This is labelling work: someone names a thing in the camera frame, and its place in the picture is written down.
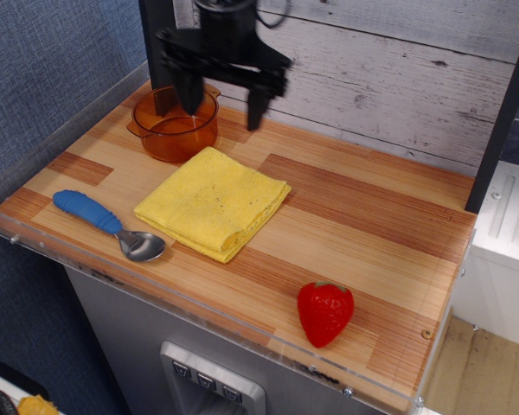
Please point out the blue handled metal spoon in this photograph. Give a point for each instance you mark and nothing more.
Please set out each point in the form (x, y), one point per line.
(136, 246)

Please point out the red plastic strawberry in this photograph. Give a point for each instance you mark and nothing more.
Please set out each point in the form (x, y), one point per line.
(324, 310)

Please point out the clear acrylic table guard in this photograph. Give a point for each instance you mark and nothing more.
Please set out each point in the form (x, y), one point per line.
(391, 230)

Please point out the yellow folded towel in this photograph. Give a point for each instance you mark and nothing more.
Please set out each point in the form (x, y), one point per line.
(213, 204)

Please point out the grey toy fridge cabinet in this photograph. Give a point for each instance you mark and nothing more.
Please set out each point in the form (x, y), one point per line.
(131, 330)

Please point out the white ribbed side counter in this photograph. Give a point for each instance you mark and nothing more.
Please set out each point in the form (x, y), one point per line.
(486, 294)

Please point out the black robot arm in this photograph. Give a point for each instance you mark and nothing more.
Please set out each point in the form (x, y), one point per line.
(227, 48)

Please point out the black right vertical post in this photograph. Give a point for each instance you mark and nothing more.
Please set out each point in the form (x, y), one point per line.
(495, 145)

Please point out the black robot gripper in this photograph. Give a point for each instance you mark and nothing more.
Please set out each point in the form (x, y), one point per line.
(226, 47)

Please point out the orange transparent pot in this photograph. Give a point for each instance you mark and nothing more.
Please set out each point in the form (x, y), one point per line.
(170, 134)

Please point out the yellow object at corner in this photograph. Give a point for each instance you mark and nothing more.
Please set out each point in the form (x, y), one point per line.
(36, 405)

